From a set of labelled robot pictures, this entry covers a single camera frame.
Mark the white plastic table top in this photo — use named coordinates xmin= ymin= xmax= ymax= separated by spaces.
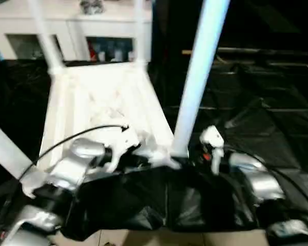
xmin=21 ymin=60 xmax=183 ymax=198

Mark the white glass door cabinet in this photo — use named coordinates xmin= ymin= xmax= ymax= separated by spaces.
xmin=0 ymin=0 xmax=153 ymax=63

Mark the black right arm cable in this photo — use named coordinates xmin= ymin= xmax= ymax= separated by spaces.
xmin=222 ymin=145 xmax=308 ymax=207

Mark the black mat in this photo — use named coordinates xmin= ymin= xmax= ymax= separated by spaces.
xmin=0 ymin=57 xmax=308 ymax=241

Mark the dark cabinet with gold label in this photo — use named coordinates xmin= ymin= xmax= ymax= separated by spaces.
xmin=151 ymin=0 xmax=197 ymax=67

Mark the blue white patterned jar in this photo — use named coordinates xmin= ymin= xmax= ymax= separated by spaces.
xmin=79 ymin=0 xmax=104 ymax=14

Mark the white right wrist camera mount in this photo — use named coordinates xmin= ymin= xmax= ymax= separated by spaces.
xmin=198 ymin=125 xmax=226 ymax=177

